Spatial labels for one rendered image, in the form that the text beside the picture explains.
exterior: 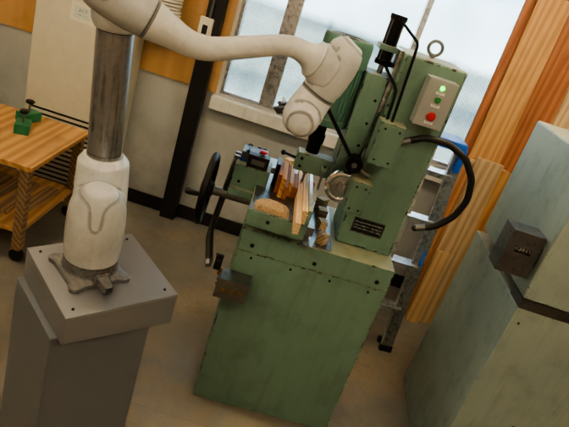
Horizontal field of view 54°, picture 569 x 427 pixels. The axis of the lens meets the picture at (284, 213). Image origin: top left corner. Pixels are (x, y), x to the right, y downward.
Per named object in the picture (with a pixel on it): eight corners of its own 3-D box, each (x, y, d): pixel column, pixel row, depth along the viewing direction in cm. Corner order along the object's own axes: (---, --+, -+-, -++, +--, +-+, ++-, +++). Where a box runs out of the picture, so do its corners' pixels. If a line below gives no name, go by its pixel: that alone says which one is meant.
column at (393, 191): (332, 216, 231) (397, 44, 203) (383, 232, 233) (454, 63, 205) (334, 241, 211) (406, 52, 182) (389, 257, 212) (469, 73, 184)
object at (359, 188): (340, 201, 204) (351, 171, 199) (359, 207, 205) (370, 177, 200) (342, 211, 196) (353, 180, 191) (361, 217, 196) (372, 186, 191)
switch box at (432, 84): (409, 119, 191) (427, 73, 185) (436, 127, 192) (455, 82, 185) (411, 123, 185) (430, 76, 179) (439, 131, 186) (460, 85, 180)
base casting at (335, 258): (249, 202, 242) (255, 183, 239) (374, 239, 247) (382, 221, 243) (236, 248, 201) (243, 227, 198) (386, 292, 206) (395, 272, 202)
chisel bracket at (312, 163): (292, 166, 215) (298, 146, 212) (326, 176, 216) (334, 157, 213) (291, 172, 208) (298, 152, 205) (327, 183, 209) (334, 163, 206)
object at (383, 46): (371, 59, 198) (389, 11, 192) (392, 66, 199) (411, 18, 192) (373, 63, 191) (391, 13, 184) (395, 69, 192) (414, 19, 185)
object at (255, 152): (242, 152, 219) (245, 140, 217) (268, 161, 220) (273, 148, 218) (238, 163, 207) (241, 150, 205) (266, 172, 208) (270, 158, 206)
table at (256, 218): (239, 160, 246) (243, 148, 244) (305, 180, 248) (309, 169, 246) (217, 216, 191) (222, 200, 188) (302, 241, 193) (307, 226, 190)
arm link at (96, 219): (58, 268, 153) (65, 199, 143) (66, 231, 168) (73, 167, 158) (118, 274, 158) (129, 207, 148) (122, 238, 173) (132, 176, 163)
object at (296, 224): (296, 175, 233) (299, 167, 231) (301, 177, 233) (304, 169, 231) (291, 233, 182) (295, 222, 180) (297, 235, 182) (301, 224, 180)
